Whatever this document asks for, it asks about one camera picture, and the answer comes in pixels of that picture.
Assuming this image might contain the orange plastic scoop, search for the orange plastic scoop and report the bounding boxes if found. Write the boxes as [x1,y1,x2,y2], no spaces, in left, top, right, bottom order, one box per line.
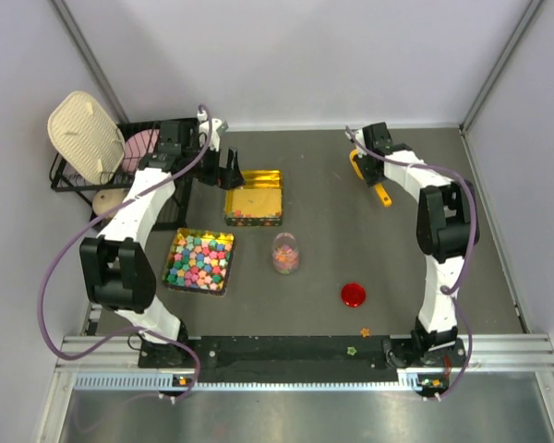
[348,149,392,208]

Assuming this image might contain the green tin translucent star candies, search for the green tin translucent star candies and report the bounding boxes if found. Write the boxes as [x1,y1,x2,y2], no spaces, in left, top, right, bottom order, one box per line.
[223,170,283,227]

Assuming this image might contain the clear plastic cup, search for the clear plastic cup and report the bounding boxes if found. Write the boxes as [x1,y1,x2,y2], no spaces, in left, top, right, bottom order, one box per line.
[271,233,300,275]

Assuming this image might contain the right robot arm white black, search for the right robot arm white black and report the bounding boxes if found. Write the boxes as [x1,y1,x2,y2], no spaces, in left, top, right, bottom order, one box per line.
[345,123,479,368]

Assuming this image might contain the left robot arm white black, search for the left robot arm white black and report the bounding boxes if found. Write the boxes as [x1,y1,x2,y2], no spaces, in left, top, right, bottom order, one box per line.
[79,112,245,368]

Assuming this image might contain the tin with opaque star candies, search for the tin with opaque star candies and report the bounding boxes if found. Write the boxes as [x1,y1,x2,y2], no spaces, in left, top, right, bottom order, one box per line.
[162,228,235,296]

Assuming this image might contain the pink bowl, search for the pink bowl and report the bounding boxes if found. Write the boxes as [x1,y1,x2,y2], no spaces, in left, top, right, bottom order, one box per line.
[121,129,159,174]

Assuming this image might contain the beige round bowl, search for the beige round bowl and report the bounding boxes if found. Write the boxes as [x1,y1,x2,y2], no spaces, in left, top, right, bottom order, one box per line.
[92,189,126,216]

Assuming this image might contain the beige ribbed tray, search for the beige ribbed tray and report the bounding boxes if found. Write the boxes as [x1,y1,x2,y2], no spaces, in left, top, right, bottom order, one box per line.
[47,90,125,185]

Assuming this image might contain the red round lid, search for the red round lid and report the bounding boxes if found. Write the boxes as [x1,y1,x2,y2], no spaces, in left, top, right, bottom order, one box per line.
[341,282,367,308]

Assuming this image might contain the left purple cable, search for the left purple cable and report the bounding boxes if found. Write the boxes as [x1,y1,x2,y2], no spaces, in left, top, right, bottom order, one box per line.
[36,103,213,402]

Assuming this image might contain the purple cable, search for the purple cable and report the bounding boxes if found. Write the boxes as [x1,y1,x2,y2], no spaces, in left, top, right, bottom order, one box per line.
[36,103,213,402]
[344,126,479,401]

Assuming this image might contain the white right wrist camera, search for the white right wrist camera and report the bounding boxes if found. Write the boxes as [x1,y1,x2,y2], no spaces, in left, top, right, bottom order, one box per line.
[346,129,365,146]

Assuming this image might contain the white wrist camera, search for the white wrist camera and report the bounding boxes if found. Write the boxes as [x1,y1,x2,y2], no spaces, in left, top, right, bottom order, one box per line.
[197,113,228,152]
[346,129,365,146]

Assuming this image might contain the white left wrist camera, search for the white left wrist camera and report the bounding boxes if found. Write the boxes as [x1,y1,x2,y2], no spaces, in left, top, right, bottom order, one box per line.
[197,113,228,152]

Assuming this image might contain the black wire dish rack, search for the black wire dish rack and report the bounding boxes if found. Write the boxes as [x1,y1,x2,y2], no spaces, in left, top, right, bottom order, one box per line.
[49,120,194,231]

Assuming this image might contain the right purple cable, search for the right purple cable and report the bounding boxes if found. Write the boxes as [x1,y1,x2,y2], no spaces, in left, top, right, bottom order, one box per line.
[344,126,479,401]

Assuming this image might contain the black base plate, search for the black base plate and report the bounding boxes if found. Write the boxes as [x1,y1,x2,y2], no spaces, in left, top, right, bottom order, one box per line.
[138,334,470,384]

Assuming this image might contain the grey slotted cable duct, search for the grey slotted cable duct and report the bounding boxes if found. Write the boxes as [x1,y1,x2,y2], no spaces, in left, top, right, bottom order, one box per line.
[74,372,445,393]

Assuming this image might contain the aluminium frame rail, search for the aluminium frame rail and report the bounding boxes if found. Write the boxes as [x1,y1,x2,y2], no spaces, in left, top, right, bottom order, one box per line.
[31,234,554,443]

